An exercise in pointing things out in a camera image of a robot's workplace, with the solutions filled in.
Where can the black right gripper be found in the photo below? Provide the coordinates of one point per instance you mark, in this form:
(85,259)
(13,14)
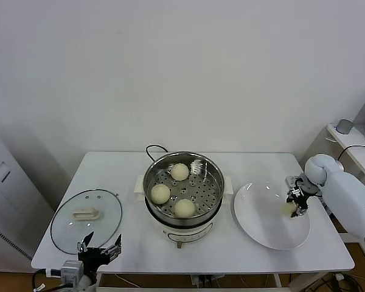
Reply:
(299,199)

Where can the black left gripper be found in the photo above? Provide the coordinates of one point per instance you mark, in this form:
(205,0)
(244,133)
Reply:
(91,257)

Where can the white steamed baozi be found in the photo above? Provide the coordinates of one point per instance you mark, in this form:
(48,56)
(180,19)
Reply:
(287,209)
(160,194)
(180,171)
(184,208)

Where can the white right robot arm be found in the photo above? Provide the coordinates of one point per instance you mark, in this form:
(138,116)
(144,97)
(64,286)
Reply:
(343,197)

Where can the perforated steel steamer basket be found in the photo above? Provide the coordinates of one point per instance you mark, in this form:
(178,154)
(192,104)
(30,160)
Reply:
(213,182)

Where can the round glass pot lid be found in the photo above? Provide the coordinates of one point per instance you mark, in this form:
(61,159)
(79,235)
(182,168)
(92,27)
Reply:
(88,214)

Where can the round white plate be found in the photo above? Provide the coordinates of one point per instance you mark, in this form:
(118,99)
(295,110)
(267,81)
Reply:
(261,219)

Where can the cream electric cooker base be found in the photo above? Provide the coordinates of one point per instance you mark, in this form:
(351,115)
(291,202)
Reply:
(185,235)

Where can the grey cylinder speaker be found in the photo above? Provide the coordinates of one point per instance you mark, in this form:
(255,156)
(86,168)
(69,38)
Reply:
(344,126)

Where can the white power strip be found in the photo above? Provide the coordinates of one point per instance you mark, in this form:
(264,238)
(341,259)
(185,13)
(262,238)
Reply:
(196,280)

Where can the white storage cabinet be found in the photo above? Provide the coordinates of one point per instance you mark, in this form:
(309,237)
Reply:
(6,197)

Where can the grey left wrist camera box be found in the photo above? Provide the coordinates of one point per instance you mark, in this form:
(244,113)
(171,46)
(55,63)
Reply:
(71,270)

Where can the white table frame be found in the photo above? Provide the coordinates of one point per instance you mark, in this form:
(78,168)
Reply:
(140,289)

